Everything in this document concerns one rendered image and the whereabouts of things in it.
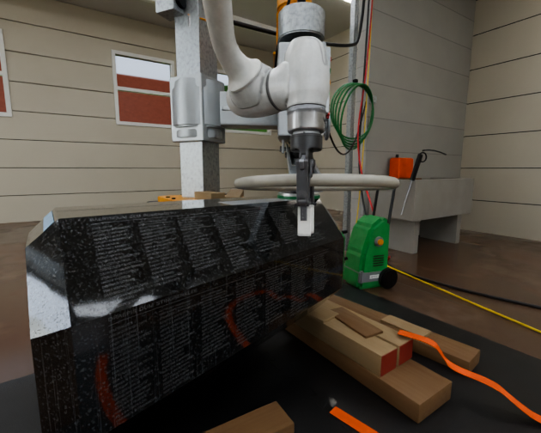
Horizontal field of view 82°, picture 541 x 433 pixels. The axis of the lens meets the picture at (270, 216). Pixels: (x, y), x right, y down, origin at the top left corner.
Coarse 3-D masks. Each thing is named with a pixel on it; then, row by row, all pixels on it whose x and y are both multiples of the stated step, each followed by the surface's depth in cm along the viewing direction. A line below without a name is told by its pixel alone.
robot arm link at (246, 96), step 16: (208, 0) 58; (224, 0) 59; (208, 16) 62; (224, 16) 62; (224, 32) 65; (224, 48) 68; (224, 64) 72; (240, 64) 72; (256, 64) 74; (240, 80) 74; (256, 80) 74; (240, 96) 76; (256, 96) 75; (240, 112) 82; (256, 112) 80; (272, 112) 79
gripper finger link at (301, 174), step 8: (296, 160) 68; (304, 160) 67; (296, 168) 68; (304, 168) 68; (296, 176) 68; (304, 176) 68; (296, 184) 69; (304, 184) 68; (296, 192) 69; (304, 192) 68; (296, 200) 69
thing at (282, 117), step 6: (282, 42) 142; (288, 42) 142; (324, 42) 141; (282, 48) 142; (282, 54) 142; (282, 60) 143; (282, 114) 146; (282, 120) 147; (282, 126) 147; (282, 132) 147; (288, 132) 147; (282, 138) 160; (288, 138) 159
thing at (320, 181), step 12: (240, 180) 84; (252, 180) 80; (264, 180) 77; (276, 180) 75; (288, 180) 74; (312, 180) 72; (324, 180) 72; (336, 180) 72; (348, 180) 72; (360, 180) 73; (372, 180) 74; (384, 180) 77; (396, 180) 81
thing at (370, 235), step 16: (368, 224) 254; (384, 224) 251; (352, 240) 265; (368, 240) 251; (384, 240) 253; (352, 256) 261; (368, 256) 250; (384, 256) 255; (352, 272) 260; (368, 272) 252; (384, 272) 253; (368, 288) 258
